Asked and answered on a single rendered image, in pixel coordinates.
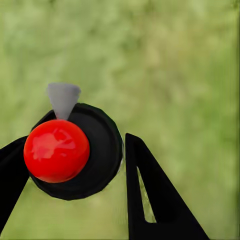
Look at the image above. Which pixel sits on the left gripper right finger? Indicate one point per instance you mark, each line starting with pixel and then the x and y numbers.
pixel 174 220

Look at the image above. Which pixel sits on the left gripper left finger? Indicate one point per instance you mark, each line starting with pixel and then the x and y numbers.
pixel 13 177

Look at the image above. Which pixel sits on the pesticide atomizer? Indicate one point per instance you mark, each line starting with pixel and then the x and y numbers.
pixel 76 149

